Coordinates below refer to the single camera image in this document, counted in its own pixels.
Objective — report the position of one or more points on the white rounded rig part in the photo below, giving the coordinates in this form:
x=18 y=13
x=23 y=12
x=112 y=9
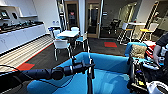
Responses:
x=158 y=88

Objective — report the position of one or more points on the yellow bar stool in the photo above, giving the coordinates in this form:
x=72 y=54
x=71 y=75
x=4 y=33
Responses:
x=145 y=31

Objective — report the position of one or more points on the white low table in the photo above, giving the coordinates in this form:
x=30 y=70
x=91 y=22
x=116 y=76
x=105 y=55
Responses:
x=68 y=33

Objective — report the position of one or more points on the white upper kitchen cabinets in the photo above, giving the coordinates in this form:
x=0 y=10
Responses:
x=26 y=8

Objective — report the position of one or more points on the black coffee machine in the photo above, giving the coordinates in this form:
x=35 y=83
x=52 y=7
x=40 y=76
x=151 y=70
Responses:
x=4 y=14

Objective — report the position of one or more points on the black equipment rig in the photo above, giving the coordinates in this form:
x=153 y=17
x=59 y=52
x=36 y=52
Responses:
x=141 y=75

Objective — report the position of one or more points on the white lower kitchen cabinets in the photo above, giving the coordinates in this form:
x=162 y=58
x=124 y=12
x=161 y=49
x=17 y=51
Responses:
x=20 y=36

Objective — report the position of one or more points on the person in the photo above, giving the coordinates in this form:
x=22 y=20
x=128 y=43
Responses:
x=164 y=41

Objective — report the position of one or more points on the black office chair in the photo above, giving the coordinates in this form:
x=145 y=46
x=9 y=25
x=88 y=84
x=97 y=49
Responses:
x=115 y=25

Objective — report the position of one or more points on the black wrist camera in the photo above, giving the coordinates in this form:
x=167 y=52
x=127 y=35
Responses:
x=74 y=60

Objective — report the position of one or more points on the red fabric item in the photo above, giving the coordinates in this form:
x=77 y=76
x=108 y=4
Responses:
x=152 y=50

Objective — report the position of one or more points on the white chair teal seat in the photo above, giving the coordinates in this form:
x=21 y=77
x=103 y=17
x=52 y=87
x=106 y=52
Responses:
x=82 y=38

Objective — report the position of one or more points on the white kitchen cabinets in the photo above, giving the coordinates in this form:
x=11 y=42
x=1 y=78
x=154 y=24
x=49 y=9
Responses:
x=20 y=36
x=26 y=8

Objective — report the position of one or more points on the wooden framed glass door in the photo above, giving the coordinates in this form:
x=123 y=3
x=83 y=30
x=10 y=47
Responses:
x=93 y=18
x=72 y=15

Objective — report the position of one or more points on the patterned sofa cushion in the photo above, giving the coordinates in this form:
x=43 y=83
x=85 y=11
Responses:
x=138 y=50

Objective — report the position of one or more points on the white high table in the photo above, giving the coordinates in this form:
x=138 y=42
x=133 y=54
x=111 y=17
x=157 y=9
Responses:
x=137 y=24

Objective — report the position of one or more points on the blue sofa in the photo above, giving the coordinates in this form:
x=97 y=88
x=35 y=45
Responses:
x=110 y=80

